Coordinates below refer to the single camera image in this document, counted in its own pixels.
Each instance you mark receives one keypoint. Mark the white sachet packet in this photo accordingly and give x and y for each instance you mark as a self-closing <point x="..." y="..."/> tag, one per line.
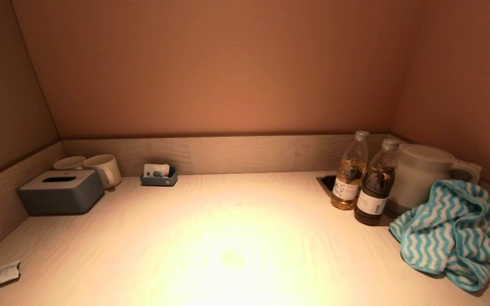
<point x="150" y="168"/>

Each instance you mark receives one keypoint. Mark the blue white striped towel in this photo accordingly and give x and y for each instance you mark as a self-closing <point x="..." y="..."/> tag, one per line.
<point x="440" y="238"/>

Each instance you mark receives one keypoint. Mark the amber drink bottle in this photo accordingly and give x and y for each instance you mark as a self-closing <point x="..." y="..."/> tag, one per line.
<point x="349" y="187"/>

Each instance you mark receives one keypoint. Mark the dark drink bottle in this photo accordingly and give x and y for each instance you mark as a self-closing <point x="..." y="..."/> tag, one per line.
<point x="374" y="189"/>

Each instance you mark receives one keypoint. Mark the small grey-blue tray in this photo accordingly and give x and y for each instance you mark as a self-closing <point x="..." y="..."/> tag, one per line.
<point x="158" y="182"/>

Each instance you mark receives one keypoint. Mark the grey tissue box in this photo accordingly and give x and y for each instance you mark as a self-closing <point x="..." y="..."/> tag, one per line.
<point x="62" y="196"/>

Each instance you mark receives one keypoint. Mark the black recessed table socket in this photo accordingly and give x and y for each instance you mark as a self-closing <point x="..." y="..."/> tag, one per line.
<point x="326" y="182"/>

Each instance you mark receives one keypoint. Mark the white electric kettle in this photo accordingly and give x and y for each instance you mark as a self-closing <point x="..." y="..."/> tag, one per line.
<point x="419" y="174"/>

